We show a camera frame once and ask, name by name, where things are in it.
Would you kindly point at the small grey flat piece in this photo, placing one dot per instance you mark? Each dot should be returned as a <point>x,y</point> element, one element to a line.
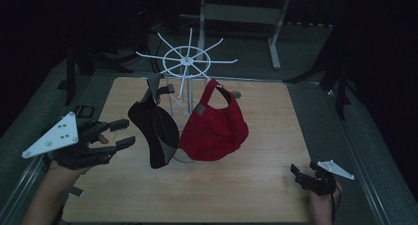
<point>76,191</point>

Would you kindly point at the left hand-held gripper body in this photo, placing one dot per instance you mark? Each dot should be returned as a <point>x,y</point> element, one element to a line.
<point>60,136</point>

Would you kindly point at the grey table grommet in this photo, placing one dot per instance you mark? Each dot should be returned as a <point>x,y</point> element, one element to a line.
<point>237,94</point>

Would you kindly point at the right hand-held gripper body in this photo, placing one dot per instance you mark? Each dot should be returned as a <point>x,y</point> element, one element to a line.
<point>323,184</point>

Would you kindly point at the black metal stand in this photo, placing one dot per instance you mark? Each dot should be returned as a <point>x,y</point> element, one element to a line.
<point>70,77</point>
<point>340,93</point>

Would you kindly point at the black rectangular floor frame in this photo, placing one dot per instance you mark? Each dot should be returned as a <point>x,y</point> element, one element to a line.
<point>86,111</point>

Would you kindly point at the red baseball cap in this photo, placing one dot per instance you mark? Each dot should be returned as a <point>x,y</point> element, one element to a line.
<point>213,133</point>

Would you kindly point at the grey metal desk frame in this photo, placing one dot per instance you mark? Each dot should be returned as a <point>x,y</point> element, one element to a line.
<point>241,14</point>

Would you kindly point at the person's right hand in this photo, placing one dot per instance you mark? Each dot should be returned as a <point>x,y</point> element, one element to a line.
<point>322,202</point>

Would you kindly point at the person's left hand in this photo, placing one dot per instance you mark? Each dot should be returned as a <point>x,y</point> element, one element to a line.
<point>67,175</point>

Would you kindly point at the grey sun visor cap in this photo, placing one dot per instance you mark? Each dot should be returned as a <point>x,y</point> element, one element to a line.
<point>154,133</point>

